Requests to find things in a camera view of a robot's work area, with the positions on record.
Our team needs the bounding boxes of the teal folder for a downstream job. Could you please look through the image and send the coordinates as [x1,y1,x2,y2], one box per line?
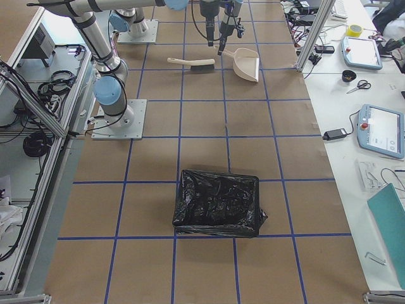
[367,184,404,289]

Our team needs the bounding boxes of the grey control box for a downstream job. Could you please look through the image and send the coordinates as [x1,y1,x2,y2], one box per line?
[22,23,56,67]

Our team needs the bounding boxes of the yellow tape roll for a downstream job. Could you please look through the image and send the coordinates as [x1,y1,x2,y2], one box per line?
[346,24,363,37]

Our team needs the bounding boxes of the metal hex key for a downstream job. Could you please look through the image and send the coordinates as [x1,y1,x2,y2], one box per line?
[364,251,387,265]

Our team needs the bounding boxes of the near teach pendant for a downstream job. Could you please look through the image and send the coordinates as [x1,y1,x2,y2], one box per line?
[357,104,404,159]

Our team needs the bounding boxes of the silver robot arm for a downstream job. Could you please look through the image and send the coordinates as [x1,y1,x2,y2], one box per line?
[27,1,189,131]
[108,1,244,56]

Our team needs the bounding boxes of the teach pendant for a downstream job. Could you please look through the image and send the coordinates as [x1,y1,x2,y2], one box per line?
[357,104,404,159]
[341,36,382,70]

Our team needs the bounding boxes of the beige hand brush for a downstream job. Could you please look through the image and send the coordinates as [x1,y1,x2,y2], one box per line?
[167,57,215,73]

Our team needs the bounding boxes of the coiled black cables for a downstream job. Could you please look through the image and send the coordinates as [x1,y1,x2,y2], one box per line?
[22,130,51,158]

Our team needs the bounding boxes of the black handled scissors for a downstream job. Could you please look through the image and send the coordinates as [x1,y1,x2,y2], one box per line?
[347,79,371,94]

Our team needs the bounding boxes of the aluminium frame post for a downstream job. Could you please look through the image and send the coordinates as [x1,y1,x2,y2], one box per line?
[295,0,335,72]

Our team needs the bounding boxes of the far teach pendant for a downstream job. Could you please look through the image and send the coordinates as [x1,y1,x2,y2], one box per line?
[341,36,382,70]

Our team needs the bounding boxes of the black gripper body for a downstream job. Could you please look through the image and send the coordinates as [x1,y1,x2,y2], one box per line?
[220,0,245,39]
[199,0,220,19]

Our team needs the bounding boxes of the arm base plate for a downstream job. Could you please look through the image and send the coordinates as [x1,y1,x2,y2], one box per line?
[91,99,147,140]
[117,20,159,44]

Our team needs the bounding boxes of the black bag lined bin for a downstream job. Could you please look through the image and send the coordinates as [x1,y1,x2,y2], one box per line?
[172,170,267,238]

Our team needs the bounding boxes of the beige plastic dustpan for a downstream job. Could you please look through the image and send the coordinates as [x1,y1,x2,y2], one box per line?
[222,47,259,83]

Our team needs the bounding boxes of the black power adapter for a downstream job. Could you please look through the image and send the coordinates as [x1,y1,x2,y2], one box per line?
[322,128,348,141]

